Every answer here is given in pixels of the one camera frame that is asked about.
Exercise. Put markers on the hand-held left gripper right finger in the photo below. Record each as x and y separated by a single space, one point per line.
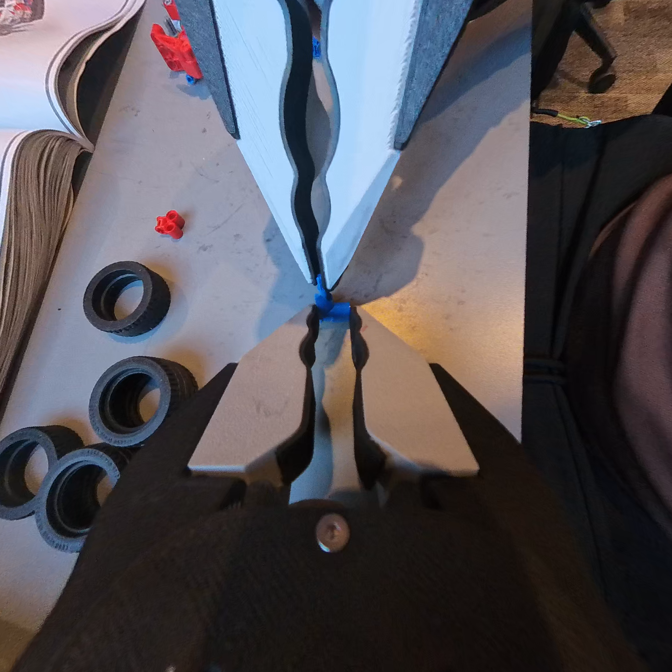
414 414

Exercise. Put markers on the grey desk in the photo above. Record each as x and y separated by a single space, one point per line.
446 236

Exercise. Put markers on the small red connector brick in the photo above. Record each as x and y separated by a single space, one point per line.
170 224

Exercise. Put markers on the open instruction book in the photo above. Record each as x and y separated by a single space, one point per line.
31 210

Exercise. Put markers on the blue pointed brick assembly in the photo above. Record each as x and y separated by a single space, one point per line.
336 311

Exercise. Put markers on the narrow black rubber tyre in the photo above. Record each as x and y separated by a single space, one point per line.
157 304
50 446

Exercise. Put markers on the black office chair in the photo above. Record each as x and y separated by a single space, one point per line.
601 81

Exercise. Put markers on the wide black rubber tyre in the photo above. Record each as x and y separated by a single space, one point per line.
44 519
99 414

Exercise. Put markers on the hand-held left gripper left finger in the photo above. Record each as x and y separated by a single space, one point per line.
257 414

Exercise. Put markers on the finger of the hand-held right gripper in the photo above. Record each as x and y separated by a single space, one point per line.
252 78
367 105

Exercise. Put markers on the person's brown shirt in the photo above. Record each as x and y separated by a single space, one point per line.
630 315

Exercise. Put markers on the toy brick car model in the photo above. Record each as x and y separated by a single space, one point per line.
176 50

